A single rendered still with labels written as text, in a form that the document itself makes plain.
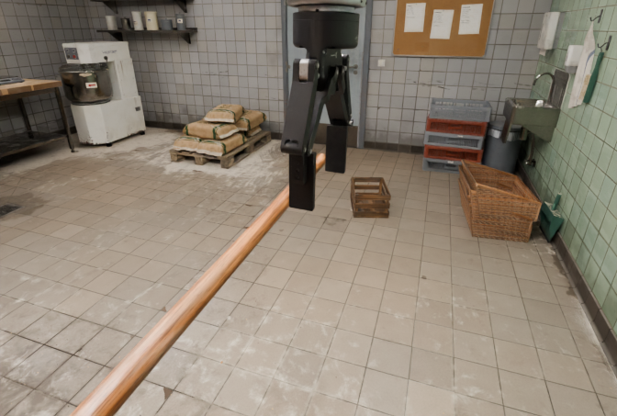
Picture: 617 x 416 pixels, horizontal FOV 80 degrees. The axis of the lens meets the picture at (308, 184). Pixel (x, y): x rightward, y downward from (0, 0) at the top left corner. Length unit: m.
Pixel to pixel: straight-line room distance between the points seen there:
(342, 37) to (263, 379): 1.71
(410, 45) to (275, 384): 3.88
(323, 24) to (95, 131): 5.32
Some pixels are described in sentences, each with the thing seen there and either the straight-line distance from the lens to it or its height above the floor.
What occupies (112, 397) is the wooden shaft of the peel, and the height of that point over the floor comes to 1.20.
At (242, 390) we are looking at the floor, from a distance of 1.93.
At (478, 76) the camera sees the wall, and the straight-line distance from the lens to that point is 4.80.
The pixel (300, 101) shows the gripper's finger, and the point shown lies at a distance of 0.39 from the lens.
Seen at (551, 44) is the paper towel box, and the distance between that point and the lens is 4.27.
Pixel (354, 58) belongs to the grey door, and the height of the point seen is 1.15.
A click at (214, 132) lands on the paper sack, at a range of 4.40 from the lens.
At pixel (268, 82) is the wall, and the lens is 5.29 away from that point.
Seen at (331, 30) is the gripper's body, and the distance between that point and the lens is 0.42.
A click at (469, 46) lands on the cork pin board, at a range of 4.75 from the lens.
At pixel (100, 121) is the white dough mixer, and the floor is 0.36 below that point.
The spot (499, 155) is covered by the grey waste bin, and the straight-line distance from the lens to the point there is 4.43.
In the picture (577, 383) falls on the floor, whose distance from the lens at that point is 2.29.
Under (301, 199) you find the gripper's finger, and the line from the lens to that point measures 0.43.
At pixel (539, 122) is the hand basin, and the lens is 3.75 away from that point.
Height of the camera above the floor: 1.51
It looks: 23 degrees down
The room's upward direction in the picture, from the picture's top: straight up
